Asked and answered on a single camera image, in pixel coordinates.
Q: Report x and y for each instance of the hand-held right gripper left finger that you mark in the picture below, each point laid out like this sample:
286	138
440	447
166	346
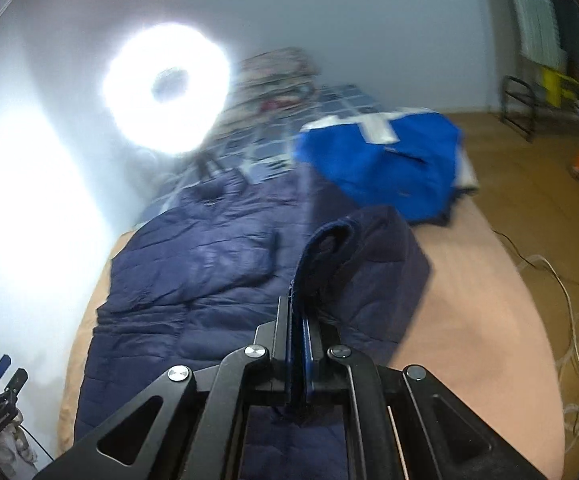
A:
283	345

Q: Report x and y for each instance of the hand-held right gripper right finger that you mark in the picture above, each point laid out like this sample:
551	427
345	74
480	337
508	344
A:
310	355

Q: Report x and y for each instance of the navy puffer jacket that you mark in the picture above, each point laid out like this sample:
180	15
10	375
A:
179	270

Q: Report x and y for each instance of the peach bed sheet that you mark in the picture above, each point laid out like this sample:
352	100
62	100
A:
469	310

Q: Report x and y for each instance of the blue checkered blanket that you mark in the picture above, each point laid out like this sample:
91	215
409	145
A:
269	145

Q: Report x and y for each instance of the royal blue jacket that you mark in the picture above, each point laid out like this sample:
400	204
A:
369	160

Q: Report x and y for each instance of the folded floral quilt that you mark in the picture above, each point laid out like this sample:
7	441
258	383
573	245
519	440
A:
274	75

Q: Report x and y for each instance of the black metal rack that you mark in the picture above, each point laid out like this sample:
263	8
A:
525	110

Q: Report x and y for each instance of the striped white towel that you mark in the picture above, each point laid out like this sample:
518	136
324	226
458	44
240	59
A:
534	15

